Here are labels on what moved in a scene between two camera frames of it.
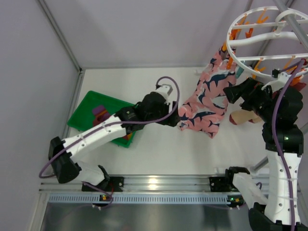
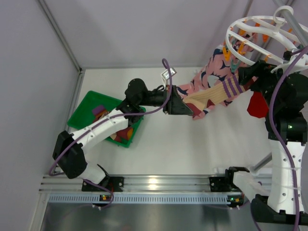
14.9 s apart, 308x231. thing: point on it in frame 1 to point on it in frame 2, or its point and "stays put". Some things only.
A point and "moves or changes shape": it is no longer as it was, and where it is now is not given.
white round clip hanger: (277, 33) moves or changes shape
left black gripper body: (172, 113) to (169, 100)
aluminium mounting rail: (148, 190) stays put
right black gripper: (248, 94) to (261, 71)
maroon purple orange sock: (100, 113) stays put
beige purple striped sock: (237, 117) to (227, 89)
